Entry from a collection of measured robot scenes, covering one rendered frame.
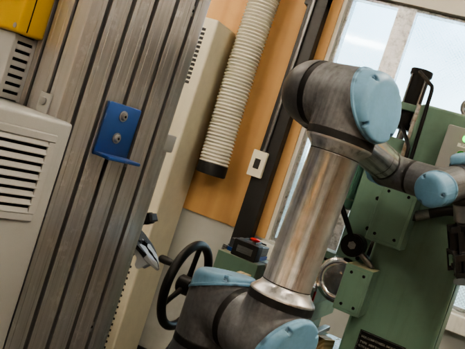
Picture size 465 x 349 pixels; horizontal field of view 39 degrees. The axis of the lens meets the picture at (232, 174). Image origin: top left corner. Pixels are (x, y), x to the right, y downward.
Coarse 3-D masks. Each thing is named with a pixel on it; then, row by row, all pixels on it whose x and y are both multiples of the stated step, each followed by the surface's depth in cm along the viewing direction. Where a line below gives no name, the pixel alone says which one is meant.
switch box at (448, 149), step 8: (448, 128) 161; (456, 128) 160; (464, 128) 160; (448, 136) 161; (456, 136) 160; (448, 144) 161; (456, 144) 160; (464, 144) 159; (440, 152) 162; (448, 152) 161; (440, 160) 161; (448, 160) 161
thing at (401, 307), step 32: (416, 128) 170; (416, 160) 170; (416, 224) 168; (384, 256) 171; (416, 256) 168; (448, 256) 165; (384, 288) 170; (416, 288) 167; (448, 288) 164; (352, 320) 173; (384, 320) 169; (416, 320) 166
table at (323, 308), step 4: (316, 304) 196; (320, 304) 201; (324, 304) 205; (328, 304) 210; (332, 304) 215; (316, 308) 198; (320, 308) 202; (324, 308) 206; (328, 308) 212; (332, 308) 217; (316, 312) 199; (320, 312) 204; (324, 312) 208; (328, 312) 214; (312, 316) 196; (316, 316) 201; (320, 316) 206; (312, 320) 198
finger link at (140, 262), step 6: (144, 246) 199; (138, 252) 198; (138, 258) 198; (144, 258) 196; (150, 258) 196; (138, 264) 198; (144, 264) 197; (150, 264) 196; (156, 264) 197; (156, 270) 197
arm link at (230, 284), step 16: (208, 272) 118; (224, 272) 121; (192, 288) 120; (208, 288) 117; (224, 288) 117; (240, 288) 117; (192, 304) 119; (208, 304) 116; (224, 304) 114; (192, 320) 118; (208, 320) 115; (192, 336) 118; (208, 336) 117
